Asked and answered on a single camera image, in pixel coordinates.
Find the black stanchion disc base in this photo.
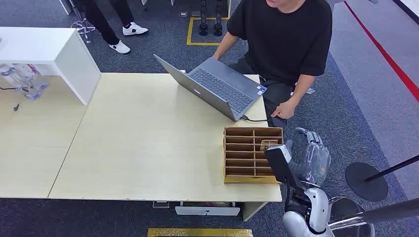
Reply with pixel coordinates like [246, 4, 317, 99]
[345, 162, 389, 202]

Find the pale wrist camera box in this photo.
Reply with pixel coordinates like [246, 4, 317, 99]
[264, 144, 297, 190]

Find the grey open laptop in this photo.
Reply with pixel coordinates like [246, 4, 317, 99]
[153, 54, 268, 122]

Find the thick black stanchion pole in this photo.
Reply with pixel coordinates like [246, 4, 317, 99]
[328, 197, 419, 230]

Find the white desk riser shelf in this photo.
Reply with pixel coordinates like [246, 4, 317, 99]
[0, 27, 101, 106]

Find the person's left hand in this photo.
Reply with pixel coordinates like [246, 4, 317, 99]
[271, 97, 297, 120]

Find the black robot leg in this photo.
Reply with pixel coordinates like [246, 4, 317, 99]
[199, 0, 209, 37]
[213, 0, 224, 37]

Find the thin black stanchion pole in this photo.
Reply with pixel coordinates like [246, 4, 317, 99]
[364, 154, 419, 183]

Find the black laptop cable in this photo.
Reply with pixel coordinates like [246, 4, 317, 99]
[241, 115, 273, 124]

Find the standing person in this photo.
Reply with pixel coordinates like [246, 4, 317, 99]
[77, 0, 149, 55]

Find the clear plastic bag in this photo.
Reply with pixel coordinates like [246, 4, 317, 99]
[290, 83, 316, 96]

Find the chrome rimmed stanchion base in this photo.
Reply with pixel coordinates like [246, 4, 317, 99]
[329, 196, 376, 237]

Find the wooden card organiser box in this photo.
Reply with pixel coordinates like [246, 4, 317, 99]
[223, 126, 284, 185]

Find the white under-desk drawer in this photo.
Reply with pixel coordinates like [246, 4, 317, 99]
[174, 201, 241, 217]

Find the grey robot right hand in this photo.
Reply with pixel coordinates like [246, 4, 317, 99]
[285, 127, 332, 190]

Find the chrome chair base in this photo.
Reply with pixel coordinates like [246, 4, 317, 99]
[71, 19, 96, 44]

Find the brown card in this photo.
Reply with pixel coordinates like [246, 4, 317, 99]
[259, 139, 279, 152]

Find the clear plastic water bottle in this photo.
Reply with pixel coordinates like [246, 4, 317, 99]
[0, 64, 42, 101]
[14, 64, 50, 91]

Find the seated person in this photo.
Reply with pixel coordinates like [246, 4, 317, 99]
[212, 0, 333, 129]

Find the gold box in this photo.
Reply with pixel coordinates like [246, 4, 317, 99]
[147, 228, 253, 237]

